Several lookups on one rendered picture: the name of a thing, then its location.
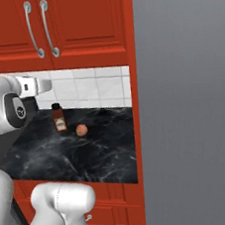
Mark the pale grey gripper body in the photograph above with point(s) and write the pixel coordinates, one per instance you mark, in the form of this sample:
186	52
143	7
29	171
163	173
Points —
44	86

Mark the grey fridge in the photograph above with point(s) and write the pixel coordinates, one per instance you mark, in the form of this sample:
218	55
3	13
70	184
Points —
189	101

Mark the red base cabinet front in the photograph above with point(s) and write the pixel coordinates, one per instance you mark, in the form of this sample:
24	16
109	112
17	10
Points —
119	206

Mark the red wall cabinet door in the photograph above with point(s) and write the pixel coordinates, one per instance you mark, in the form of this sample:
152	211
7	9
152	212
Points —
86	21
4	28

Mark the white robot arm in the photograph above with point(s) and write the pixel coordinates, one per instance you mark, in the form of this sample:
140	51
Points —
3	101

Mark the brown sauce bottle black cap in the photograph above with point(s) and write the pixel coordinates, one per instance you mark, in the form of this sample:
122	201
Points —
59	119

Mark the orange peach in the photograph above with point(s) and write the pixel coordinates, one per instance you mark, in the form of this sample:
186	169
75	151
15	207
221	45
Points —
81	129

